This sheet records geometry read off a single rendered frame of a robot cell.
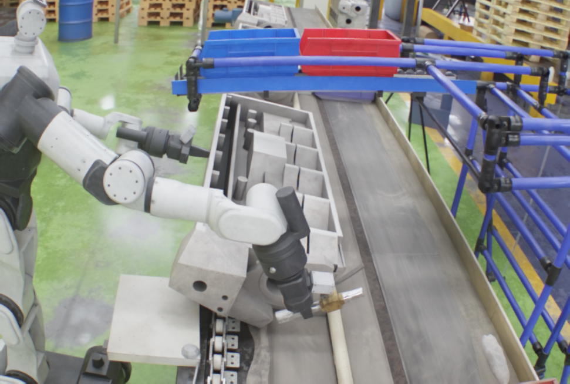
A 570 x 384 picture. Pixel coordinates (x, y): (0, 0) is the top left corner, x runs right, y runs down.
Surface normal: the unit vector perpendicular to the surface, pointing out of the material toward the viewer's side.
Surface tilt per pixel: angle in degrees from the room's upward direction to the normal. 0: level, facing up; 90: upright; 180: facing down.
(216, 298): 90
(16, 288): 90
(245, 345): 0
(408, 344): 0
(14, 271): 113
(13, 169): 107
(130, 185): 76
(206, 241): 38
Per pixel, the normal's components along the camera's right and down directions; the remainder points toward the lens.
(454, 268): 0.11, -0.90
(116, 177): 0.09, 0.21
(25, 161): 0.46, 0.66
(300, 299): -0.33, -0.84
